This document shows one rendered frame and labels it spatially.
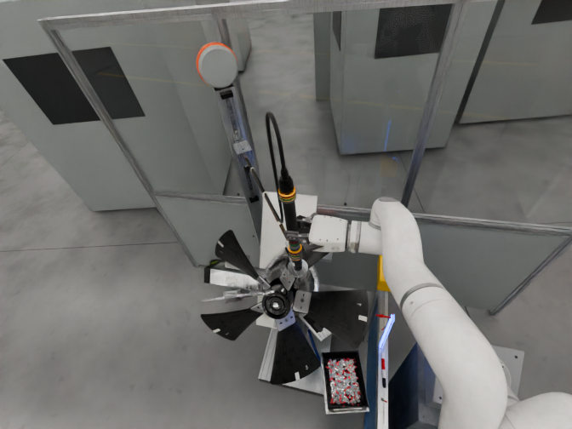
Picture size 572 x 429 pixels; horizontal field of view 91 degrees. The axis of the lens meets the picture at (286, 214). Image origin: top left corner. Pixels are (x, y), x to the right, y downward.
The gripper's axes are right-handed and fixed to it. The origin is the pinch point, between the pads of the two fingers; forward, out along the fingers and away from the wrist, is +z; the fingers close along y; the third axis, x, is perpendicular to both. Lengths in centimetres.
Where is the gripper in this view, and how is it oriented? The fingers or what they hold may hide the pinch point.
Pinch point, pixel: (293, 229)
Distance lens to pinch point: 81.1
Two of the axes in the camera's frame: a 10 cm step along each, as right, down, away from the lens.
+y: 2.3, -7.3, 6.4
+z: -9.7, -1.0, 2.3
